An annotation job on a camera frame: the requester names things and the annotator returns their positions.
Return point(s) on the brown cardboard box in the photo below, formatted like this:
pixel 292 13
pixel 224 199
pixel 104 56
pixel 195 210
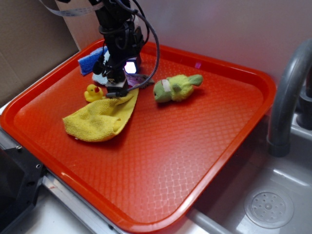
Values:
pixel 34 41

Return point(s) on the grey toy faucet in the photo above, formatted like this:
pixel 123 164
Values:
pixel 295 89

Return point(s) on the yellow knitted cloth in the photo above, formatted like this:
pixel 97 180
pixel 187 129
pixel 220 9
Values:
pixel 101 120

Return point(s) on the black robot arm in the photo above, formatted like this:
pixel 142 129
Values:
pixel 114 13

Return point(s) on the red plastic tray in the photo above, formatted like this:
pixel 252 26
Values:
pixel 148 176

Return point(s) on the yellow rubber duck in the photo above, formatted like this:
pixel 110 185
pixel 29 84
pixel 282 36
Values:
pixel 93 93

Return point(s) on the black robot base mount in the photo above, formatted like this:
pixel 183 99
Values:
pixel 20 179

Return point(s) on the green plush frog toy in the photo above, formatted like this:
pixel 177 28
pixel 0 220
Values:
pixel 176 88

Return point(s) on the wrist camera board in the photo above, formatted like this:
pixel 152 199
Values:
pixel 113 83

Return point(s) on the blue sponge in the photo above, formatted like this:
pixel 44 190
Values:
pixel 87 62

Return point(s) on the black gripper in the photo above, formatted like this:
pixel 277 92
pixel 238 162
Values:
pixel 124 43

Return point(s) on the grey toy sink basin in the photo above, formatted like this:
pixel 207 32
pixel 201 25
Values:
pixel 256 193

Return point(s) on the teal knitted cloth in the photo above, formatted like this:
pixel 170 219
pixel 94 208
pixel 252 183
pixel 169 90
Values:
pixel 100 79

